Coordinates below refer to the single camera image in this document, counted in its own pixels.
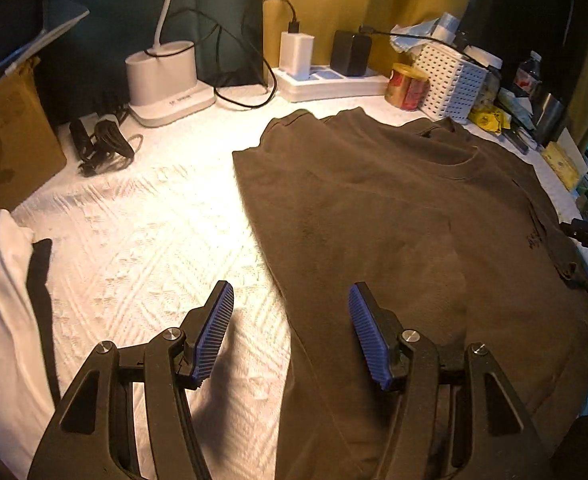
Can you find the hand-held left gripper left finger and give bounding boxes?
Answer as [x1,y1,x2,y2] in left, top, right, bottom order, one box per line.
[26,280,235,480]

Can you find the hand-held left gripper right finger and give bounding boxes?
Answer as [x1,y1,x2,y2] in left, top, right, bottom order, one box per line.
[348,281,557,480]

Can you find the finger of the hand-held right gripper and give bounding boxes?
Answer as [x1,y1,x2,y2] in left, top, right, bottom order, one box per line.
[560,219,588,251]

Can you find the brown t-shirt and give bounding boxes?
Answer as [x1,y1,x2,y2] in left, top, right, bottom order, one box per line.
[231,108,588,480]

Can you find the yellow tissue box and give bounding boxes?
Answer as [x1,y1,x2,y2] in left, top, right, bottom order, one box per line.
[541,141,587,191]

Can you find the steel mug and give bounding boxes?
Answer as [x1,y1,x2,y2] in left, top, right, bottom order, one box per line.
[531,82,572,146]

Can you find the white textured tablecloth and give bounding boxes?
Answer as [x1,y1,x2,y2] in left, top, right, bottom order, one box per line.
[9,67,588,480]

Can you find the yellow snack packet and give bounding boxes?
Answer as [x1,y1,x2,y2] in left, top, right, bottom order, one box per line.
[468,107,512,136]

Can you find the clear water bottle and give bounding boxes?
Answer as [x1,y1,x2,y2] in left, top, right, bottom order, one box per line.
[516,51,543,96]

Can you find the white perforated basket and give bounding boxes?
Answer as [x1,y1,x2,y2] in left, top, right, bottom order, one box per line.
[411,42,492,122]

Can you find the glass jar white lid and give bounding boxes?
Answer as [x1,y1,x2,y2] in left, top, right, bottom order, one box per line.
[461,45,504,111]

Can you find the white cloth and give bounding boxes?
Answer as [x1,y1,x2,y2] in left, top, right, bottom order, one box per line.
[0,208,62,480]

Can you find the red can gold lid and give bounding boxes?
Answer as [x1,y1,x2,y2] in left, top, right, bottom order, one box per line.
[385,62,431,111]

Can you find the white power strip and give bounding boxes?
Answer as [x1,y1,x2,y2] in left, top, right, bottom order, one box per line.
[272,65,392,103]

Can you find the blue and white packet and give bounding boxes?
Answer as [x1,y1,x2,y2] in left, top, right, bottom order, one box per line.
[419,12,462,43]

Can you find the white desk lamp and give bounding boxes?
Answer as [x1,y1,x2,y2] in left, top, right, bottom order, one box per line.
[125,0,218,128]

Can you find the cardboard box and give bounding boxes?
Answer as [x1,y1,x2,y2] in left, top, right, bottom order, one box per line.
[0,57,68,226]

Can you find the black charger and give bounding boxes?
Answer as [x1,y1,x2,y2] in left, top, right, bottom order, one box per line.
[330,30,369,77]

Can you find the white charger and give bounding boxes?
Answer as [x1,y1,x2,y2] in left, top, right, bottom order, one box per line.
[280,31,315,80]

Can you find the green curtain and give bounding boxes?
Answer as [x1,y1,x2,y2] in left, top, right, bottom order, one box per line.
[44,0,267,86]

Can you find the black lamp cable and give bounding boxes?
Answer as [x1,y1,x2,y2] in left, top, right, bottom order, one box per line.
[146,7,277,110]

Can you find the black coiled cable bundle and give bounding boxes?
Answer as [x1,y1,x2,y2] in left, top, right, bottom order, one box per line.
[69,114,145,177]

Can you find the black white-charger cable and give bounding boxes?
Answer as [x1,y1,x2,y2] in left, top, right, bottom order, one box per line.
[262,0,303,34]

